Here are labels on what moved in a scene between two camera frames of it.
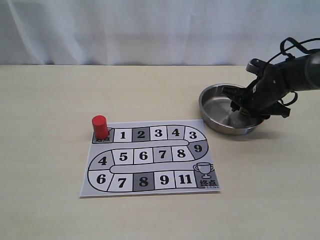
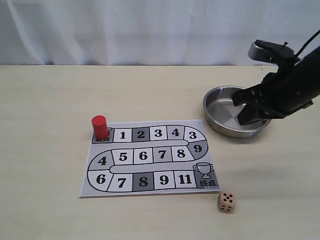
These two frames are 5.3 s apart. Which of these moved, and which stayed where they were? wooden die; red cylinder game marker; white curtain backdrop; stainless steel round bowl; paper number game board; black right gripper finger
Moved: stainless steel round bowl; black right gripper finger; wooden die
Stayed: white curtain backdrop; red cylinder game marker; paper number game board
